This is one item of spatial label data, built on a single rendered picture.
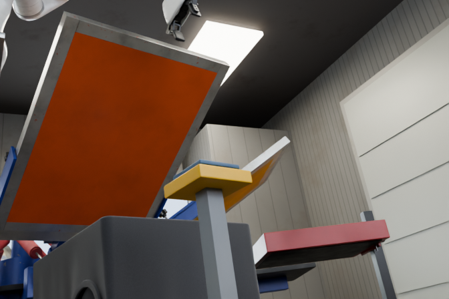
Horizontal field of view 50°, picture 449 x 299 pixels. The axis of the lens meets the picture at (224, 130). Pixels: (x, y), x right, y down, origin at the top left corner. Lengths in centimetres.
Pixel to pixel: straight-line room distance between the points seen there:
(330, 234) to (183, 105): 104
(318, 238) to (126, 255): 134
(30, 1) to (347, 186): 428
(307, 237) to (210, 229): 142
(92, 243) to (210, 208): 36
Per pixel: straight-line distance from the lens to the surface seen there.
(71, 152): 165
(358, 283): 528
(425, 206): 455
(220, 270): 91
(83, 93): 154
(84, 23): 144
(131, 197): 185
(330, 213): 553
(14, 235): 190
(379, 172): 491
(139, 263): 115
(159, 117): 167
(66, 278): 133
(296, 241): 230
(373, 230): 244
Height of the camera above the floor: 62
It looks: 25 degrees up
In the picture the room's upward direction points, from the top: 9 degrees counter-clockwise
